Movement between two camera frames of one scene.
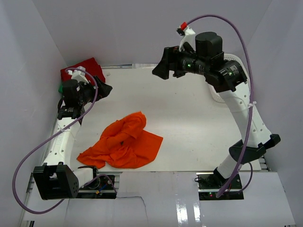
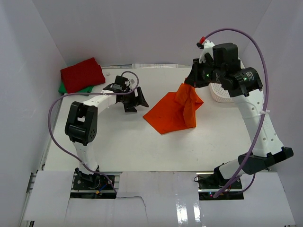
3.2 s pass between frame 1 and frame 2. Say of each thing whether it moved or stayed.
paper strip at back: stayed
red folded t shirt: stayed
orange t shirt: moved
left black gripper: moved
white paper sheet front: stayed
